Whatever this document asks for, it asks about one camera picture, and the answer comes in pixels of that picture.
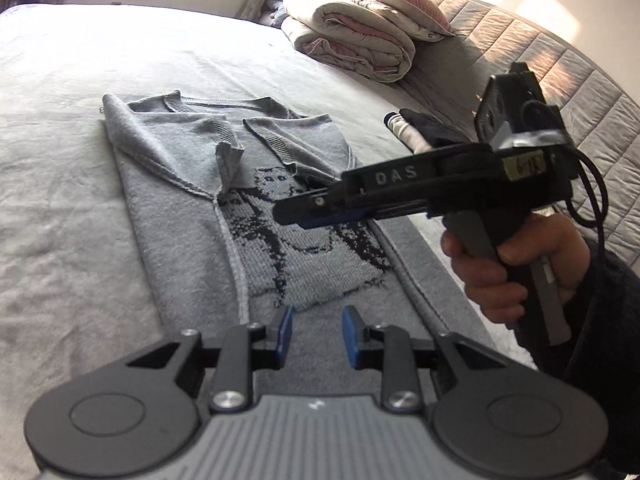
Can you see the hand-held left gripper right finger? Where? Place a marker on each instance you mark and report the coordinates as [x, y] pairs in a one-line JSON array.
[[352, 337]]

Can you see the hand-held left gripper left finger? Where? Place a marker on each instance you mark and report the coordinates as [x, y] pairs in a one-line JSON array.
[[285, 332]]

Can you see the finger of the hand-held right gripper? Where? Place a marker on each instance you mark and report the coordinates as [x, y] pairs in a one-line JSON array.
[[320, 207]]

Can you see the grey knit sweater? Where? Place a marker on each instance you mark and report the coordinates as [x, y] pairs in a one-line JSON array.
[[200, 240]]

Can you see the person's right forearm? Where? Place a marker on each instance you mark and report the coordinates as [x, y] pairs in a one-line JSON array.
[[610, 335]]

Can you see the person's right hand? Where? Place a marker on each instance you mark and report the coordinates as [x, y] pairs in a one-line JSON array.
[[480, 280]]

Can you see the folded black cloth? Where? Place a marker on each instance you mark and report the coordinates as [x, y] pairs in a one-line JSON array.
[[440, 127]]

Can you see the grey quilted headboard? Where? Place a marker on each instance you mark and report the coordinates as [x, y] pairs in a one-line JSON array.
[[575, 70]]

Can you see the folded pink white quilt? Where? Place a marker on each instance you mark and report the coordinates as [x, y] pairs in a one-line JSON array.
[[350, 40]]

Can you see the pink pillow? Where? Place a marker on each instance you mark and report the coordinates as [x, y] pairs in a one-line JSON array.
[[395, 0]]

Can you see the small printed cloth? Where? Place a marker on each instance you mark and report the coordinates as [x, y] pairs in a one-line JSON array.
[[280, 5]]

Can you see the grey bed blanket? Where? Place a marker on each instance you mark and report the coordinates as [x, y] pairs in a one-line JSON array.
[[60, 210]]

